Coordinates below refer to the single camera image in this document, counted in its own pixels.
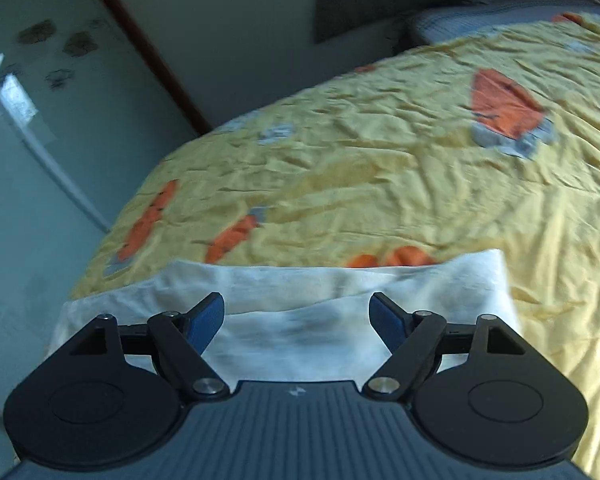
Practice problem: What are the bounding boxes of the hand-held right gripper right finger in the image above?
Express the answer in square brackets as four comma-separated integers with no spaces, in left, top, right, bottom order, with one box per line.
[362,291,528,404]

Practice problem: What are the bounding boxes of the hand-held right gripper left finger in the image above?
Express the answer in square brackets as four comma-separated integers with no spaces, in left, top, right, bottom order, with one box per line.
[70,291,231,402]

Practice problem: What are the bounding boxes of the cream embossed pants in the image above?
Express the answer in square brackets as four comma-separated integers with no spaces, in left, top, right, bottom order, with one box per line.
[49,248,522,386]

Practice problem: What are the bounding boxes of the yellow printed blanket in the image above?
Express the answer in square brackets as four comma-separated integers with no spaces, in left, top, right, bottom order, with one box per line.
[67,9,600,477]

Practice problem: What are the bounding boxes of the flower print glass door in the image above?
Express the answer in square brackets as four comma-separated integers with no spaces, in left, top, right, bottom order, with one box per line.
[0,0,207,466]

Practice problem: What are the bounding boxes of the grey checked pillow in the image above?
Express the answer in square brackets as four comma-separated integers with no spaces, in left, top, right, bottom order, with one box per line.
[404,0,600,47]

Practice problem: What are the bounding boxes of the brown wooden door frame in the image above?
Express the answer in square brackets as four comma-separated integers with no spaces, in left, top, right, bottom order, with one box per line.
[76,0,214,137]

